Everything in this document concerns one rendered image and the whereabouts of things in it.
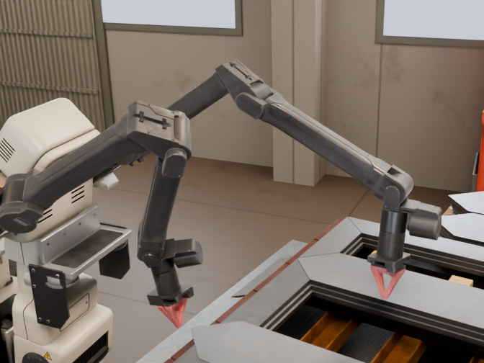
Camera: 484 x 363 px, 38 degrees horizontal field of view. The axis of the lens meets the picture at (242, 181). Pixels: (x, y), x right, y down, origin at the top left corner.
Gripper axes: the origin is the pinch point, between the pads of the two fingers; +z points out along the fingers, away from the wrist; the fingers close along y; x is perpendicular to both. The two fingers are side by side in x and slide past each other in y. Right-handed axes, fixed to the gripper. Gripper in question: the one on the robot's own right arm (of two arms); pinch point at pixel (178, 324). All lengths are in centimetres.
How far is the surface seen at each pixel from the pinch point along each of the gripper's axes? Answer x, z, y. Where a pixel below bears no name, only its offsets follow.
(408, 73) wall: -316, -10, 64
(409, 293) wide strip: -43, 10, -41
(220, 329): -3.4, 2.4, -9.9
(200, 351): 6.2, 2.8, -11.0
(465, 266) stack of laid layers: -69, 14, -47
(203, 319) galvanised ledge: -26.3, 13.5, 17.1
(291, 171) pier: -280, 40, 145
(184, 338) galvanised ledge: -15.6, 13.9, 15.7
